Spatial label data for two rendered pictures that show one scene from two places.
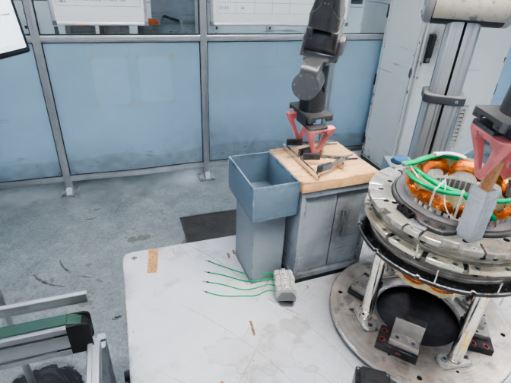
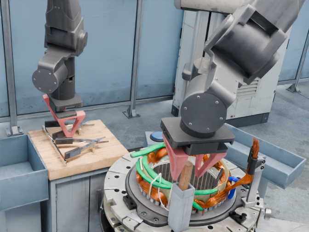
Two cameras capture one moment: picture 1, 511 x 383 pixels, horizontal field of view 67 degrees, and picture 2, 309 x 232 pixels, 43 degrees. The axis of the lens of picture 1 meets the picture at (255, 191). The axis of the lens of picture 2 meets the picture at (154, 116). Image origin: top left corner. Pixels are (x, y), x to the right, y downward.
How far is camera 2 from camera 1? 0.23 m
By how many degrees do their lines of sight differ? 10
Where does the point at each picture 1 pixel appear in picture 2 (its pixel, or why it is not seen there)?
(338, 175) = (87, 160)
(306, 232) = (62, 214)
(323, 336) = not seen: outside the picture
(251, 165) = (8, 148)
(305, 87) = (44, 82)
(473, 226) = (176, 219)
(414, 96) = not seen: hidden behind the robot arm
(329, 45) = (68, 41)
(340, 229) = (97, 207)
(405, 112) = not seen: hidden behind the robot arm
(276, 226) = (30, 210)
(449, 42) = (198, 27)
